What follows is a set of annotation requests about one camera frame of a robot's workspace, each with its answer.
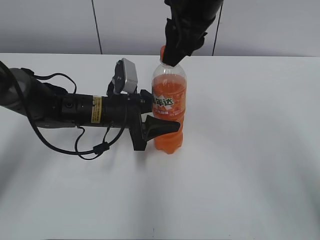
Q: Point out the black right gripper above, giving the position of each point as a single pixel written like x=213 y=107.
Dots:
x=186 y=29

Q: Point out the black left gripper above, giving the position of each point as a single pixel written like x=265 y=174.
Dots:
x=124 y=111

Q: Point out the orange bottle cap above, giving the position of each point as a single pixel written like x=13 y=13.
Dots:
x=162 y=53

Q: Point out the orange soda plastic bottle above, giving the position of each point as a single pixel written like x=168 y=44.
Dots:
x=169 y=89

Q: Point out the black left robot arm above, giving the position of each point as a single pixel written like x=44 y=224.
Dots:
x=52 y=107

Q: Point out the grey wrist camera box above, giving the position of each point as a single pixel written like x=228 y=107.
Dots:
x=125 y=78

